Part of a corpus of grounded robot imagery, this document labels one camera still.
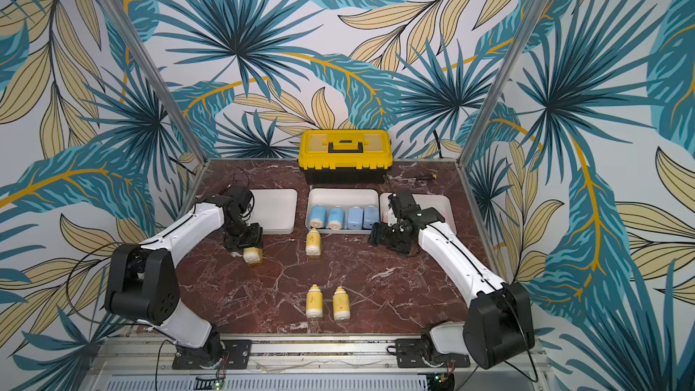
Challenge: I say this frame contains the white right storage tray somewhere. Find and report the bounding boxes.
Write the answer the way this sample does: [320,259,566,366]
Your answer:
[379,192,457,235]

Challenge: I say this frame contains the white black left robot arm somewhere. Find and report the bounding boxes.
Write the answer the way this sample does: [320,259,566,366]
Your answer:
[104,186,264,369]

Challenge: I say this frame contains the white middle storage tray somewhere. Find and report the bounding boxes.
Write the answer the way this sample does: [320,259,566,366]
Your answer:
[304,188,380,235]

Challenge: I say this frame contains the blue pencil sharpener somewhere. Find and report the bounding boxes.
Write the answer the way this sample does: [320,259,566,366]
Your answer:
[309,206,328,229]
[347,206,364,231]
[327,207,346,231]
[362,206,380,230]

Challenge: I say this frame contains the yellow pencil sharpener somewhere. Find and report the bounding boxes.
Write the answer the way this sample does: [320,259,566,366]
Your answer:
[333,286,351,321]
[305,227,322,258]
[243,247,264,266]
[305,284,323,320]

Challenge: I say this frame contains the white left storage tray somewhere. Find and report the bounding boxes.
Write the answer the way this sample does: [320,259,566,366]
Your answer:
[248,189,298,235]

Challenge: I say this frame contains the black yellow screwdriver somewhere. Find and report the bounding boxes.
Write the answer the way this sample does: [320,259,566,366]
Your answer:
[409,174,438,182]

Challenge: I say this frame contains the blue pencil sharpener bottom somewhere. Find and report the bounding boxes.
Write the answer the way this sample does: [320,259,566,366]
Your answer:
[347,206,364,231]

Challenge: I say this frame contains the white storage tray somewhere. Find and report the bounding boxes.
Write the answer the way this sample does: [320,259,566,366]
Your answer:
[379,192,457,235]
[248,189,298,235]
[304,188,380,235]

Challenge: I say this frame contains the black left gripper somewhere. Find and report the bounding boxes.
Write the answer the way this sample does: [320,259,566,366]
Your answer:
[220,216,264,253]

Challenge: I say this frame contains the yellow black toolbox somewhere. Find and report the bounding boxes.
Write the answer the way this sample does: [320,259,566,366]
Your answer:
[299,130,394,185]

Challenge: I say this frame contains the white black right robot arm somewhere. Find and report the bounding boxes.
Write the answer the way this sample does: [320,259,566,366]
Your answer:
[369,191,535,369]

